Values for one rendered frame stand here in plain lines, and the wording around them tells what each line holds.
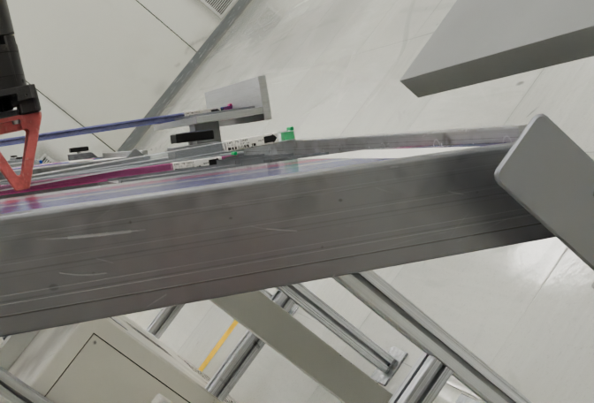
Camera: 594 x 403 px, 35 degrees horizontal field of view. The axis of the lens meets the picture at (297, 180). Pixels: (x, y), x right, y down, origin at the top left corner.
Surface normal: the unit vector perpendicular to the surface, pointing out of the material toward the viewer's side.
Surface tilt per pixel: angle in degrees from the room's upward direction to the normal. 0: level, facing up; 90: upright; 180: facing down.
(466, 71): 90
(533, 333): 0
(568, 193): 90
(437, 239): 90
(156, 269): 90
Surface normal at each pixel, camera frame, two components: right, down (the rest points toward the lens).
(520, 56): -0.57, 0.79
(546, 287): -0.74, -0.62
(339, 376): 0.33, 0.02
